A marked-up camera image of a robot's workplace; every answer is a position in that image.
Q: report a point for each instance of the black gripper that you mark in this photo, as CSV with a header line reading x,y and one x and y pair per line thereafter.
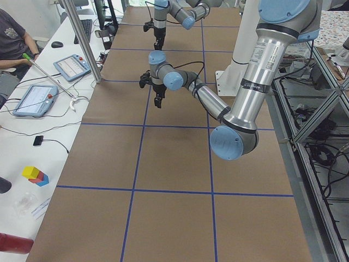
x,y
158,89
159,33

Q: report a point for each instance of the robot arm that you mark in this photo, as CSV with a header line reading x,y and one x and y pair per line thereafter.
x,y
279,24
186,18

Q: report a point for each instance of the black keyboard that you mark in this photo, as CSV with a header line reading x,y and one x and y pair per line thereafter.
x,y
87,28

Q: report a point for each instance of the teach pendant far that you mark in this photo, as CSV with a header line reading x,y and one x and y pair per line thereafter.
x,y
72,67

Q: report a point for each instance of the teach pendant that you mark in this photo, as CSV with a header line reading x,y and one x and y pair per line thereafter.
x,y
72,67
37,100

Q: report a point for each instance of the black computer mouse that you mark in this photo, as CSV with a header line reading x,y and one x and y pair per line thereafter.
x,y
57,44

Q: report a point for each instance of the teach pendant near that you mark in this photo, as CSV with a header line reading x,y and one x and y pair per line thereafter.
x,y
37,100

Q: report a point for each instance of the small black box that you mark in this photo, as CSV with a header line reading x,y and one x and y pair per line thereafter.
x,y
38,140

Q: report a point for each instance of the seated person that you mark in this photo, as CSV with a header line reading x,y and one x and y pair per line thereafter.
x,y
15,41

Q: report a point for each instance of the colourful wooden blocks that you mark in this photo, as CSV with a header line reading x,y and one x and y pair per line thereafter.
x,y
35,176

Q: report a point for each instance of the clear plastic bag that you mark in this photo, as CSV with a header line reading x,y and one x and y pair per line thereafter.
x,y
24,204

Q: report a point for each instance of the red cylinder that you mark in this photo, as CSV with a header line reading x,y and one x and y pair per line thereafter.
x,y
15,244

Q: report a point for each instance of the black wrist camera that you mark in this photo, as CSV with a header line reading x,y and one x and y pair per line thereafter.
x,y
145,79
148,25

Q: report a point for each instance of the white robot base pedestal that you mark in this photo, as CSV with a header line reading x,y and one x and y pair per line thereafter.
x,y
228,81

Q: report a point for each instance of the grabber stick green handle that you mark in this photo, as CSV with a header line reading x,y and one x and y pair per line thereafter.
x,y
73,97

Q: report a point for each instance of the aluminium frame post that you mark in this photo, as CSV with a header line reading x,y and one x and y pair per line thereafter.
x,y
76,25

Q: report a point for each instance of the aluminium frame rack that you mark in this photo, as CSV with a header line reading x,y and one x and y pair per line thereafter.
x,y
309,107

